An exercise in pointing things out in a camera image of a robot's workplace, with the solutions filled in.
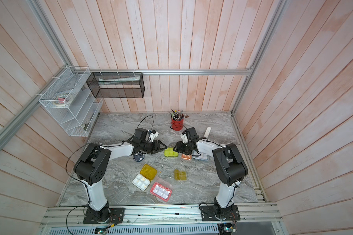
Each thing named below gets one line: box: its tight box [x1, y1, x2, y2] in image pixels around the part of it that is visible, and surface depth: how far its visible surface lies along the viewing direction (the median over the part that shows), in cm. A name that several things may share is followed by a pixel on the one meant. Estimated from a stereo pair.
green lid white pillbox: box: [164, 146, 179, 158], surface depth 97 cm
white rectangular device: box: [203, 126, 212, 139], surface depth 106 cm
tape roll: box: [53, 94, 73, 107], surface depth 75 cm
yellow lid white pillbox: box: [132, 164, 158, 191], surface depth 87 cm
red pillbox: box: [150, 182, 173, 202], surface depth 82 cm
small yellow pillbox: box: [174, 168, 187, 181], surface depth 89 cm
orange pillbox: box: [181, 153, 192, 161], surface depth 95 cm
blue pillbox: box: [192, 152, 210, 162], surface depth 95 cm
